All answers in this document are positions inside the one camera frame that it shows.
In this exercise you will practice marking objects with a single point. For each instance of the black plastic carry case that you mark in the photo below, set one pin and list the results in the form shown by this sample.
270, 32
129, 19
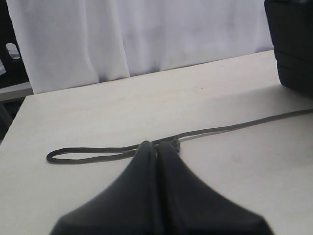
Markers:
290, 25

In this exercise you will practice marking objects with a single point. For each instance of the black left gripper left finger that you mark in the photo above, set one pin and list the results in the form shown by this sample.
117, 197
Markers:
129, 206

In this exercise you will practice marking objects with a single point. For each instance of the dark shelf beside table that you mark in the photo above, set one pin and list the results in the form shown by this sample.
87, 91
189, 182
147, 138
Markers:
14, 69

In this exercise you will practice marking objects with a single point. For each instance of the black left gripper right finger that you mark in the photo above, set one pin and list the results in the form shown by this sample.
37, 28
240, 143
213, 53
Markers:
191, 207

